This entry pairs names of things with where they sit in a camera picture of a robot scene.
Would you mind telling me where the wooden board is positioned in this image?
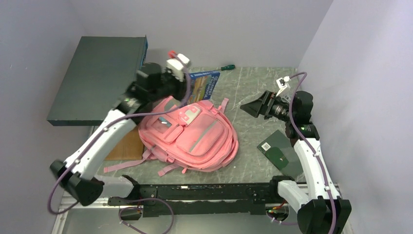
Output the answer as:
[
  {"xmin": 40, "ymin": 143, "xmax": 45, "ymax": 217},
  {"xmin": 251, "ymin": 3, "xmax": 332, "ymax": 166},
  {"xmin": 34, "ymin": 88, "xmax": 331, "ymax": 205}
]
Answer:
[{"xmin": 105, "ymin": 127, "xmax": 144, "ymax": 161}]

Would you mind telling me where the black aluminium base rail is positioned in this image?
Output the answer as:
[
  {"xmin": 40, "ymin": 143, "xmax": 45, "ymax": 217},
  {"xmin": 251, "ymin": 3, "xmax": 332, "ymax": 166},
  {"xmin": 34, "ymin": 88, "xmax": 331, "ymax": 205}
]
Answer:
[{"xmin": 59, "ymin": 182, "xmax": 343, "ymax": 217}]

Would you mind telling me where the green handled screwdriver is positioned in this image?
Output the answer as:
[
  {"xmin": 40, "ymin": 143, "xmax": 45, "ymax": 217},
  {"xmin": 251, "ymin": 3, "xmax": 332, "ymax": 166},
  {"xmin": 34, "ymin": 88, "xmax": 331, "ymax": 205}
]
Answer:
[{"xmin": 220, "ymin": 64, "xmax": 236, "ymax": 71}]

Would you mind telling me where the pink student backpack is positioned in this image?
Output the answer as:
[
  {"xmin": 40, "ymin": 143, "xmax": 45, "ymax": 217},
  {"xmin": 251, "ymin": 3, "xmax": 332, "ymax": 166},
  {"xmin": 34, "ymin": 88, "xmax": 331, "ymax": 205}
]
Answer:
[{"xmin": 103, "ymin": 97, "xmax": 239, "ymax": 176}]

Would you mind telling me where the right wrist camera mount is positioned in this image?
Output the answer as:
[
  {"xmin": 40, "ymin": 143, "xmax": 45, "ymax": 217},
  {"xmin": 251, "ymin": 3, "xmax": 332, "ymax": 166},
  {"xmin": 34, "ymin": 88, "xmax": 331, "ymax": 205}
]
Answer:
[{"xmin": 276, "ymin": 76, "xmax": 290, "ymax": 97}]

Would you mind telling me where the dark grey flat box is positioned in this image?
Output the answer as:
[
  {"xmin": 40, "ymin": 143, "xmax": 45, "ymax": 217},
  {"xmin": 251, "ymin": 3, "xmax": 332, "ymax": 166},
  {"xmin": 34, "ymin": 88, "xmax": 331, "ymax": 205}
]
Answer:
[{"xmin": 47, "ymin": 36, "xmax": 148, "ymax": 126}]

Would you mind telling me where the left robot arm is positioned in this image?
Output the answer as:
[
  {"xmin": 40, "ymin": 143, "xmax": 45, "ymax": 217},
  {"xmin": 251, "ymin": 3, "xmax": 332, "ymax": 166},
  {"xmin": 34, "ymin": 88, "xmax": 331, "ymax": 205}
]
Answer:
[{"xmin": 50, "ymin": 58, "xmax": 191, "ymax": 206}]

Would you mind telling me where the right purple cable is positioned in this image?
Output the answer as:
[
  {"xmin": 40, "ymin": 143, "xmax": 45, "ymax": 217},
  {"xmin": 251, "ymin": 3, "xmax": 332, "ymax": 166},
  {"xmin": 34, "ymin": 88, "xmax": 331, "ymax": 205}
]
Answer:
[{"xmin": 266, "ymin": 71, "xmax": 338, "ymax": 234}]

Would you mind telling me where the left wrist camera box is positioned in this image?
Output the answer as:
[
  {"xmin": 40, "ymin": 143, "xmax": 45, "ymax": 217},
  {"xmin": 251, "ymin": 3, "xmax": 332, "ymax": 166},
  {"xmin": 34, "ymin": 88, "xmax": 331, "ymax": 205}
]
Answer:
[{"xmin": 166, "ymin": 51, "xmax": 191, "ymax": 82}]

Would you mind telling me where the dark green book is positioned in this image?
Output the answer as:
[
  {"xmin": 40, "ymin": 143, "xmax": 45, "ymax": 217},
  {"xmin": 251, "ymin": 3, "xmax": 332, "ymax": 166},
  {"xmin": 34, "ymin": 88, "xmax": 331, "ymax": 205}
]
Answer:
[{"xmin": 257, "ymin": 130, "xmax": 304, "ymax": 181}]

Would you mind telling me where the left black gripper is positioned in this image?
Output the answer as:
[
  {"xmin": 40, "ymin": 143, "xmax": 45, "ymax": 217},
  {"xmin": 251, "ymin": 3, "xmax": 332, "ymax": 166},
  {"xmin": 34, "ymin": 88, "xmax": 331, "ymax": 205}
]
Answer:
[{"xmin": 151, "ymin": 67, "xmax": 196, "ymax": 104}]

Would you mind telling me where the blue cover book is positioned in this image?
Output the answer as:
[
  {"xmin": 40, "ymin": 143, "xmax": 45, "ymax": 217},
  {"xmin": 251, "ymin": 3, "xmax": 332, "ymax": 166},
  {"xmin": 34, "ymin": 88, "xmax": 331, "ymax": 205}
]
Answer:
[{"xmin": 188, "ymin": 70, "xmax": 221, "ymax": 104}]

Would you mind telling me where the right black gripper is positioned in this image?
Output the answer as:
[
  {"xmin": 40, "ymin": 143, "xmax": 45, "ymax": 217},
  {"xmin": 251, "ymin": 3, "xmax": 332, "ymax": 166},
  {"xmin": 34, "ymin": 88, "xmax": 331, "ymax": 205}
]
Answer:
[{"xmin": 240, "ymin": 90, "xmax": 295, "ymax": 123}]

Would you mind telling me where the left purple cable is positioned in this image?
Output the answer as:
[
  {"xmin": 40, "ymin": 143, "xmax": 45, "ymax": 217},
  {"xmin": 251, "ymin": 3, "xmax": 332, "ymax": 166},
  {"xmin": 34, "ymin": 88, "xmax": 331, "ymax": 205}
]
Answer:
[{"xmin": 47, "ymin": 56, "xmax": 191, "ymax": 215}]

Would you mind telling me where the purple cable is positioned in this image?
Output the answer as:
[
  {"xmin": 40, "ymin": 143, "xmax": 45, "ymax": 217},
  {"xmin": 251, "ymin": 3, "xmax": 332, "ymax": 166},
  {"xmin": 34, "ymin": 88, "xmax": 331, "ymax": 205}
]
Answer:
[
  {"xmin": 266, "ymin": 71, "xmax": 338, "ymax": 234},
  {"xmin": 47, "ymin": 56, "xmax": 191, "ymax": 215}
]

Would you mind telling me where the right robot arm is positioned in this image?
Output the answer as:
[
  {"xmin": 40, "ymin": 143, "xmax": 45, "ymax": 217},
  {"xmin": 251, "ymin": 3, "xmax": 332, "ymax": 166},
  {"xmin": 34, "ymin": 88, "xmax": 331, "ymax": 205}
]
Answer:
[{"xmin": 240, "ymin": 91, "xmax": 352, "ymax": 234}]

